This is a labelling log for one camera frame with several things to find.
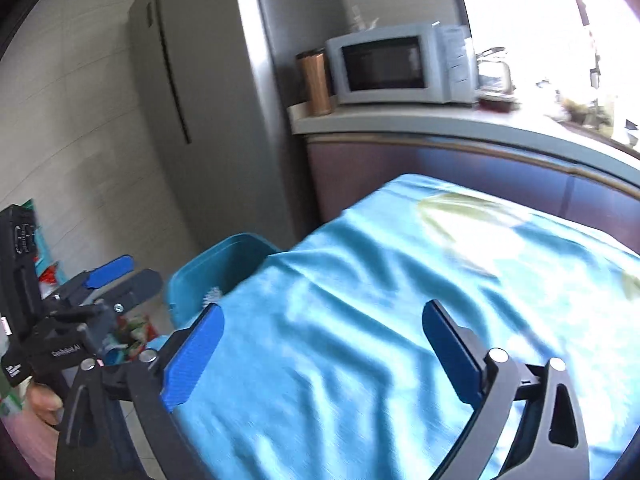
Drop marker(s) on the white microwave oven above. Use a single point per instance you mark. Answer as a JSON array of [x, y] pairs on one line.
[[385, 67]]

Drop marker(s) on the grey refrigerator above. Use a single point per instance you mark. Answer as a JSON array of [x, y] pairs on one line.
[[210, 85]]

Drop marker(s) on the dark red food container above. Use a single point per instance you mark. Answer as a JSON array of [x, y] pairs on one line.
[[497, 100]]

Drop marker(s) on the person's left hand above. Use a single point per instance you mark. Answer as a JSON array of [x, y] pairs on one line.
[[42, 402]]

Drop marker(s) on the copper travel tumbler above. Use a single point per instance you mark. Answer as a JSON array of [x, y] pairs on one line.
[[316, 85]]

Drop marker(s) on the blue plastic bin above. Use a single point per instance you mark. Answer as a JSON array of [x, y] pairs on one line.
[[215, 265]]

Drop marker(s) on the person's left forearm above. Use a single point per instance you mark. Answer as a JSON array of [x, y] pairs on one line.
[[25, 452]]

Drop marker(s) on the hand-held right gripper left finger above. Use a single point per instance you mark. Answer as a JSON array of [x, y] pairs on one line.
[[192, 360]]

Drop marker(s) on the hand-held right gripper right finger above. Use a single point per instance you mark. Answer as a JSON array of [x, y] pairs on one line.
[[447, 355]]

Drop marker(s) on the blue floral tablecloth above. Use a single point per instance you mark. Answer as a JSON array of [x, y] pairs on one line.
[[350, 335]]

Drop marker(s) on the white figurine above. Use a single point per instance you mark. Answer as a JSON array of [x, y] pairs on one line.
[[364, 19]]

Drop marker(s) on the brown base cabinets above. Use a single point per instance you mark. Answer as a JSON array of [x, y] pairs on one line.
[[400, 175]]

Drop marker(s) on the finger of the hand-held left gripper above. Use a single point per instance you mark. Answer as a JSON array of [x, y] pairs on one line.
[[140, 285], [107, 270]]

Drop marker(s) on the colourful plastic packets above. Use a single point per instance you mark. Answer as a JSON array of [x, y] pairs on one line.
[[135, 337]]

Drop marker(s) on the grey kitchen countertop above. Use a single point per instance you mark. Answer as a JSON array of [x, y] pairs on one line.
[[425, 122]]

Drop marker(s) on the dark framed window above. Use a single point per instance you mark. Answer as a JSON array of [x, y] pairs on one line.
[[540, 25]]

